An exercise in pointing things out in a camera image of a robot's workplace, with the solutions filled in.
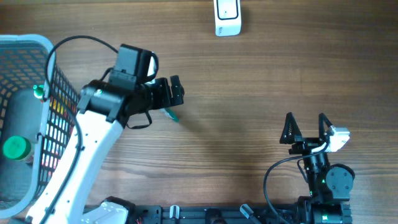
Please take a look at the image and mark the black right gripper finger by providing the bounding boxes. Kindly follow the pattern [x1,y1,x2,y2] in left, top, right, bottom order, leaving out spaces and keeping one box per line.
[318,113,333,142]
[279,112,302,144]

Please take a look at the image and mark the green 3M glove package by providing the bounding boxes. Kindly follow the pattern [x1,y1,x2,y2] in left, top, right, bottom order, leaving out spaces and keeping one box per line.
[160,108,179,123]

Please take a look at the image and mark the white jar green lid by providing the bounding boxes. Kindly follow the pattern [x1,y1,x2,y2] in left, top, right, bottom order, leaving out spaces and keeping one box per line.
[2,136,34,164]

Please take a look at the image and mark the yellow bottle green cap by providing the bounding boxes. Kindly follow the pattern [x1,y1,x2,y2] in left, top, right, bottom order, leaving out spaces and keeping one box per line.
[33,85,45,100]

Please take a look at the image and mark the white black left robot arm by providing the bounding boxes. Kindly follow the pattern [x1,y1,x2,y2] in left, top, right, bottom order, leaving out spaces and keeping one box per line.
[25,75,185,223]

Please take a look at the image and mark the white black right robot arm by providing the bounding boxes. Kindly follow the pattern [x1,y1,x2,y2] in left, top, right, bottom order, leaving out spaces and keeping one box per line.
[280,112,355,223]

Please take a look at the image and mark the white barcode scanner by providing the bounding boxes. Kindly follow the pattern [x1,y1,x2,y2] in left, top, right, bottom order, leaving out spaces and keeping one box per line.
[213,0,242,37]

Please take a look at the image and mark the grey plastic mesh basket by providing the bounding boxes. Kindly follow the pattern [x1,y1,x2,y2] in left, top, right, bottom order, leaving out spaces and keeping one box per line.
[1,34,80,219]

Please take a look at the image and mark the black right camera cable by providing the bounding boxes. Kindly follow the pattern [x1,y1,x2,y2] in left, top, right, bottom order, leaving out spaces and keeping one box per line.
[262,141,330,224]

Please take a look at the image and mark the black camera cable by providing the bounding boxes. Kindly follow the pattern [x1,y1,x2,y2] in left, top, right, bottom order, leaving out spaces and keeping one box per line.
[262,141,330,224]
[39,35,119,224]

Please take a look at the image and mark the black left camera cable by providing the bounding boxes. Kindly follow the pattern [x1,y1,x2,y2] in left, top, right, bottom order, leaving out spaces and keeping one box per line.
[39,35,119,224]

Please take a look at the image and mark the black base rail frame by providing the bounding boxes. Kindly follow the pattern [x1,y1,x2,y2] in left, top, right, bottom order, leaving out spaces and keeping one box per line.
[83,203,354,224]

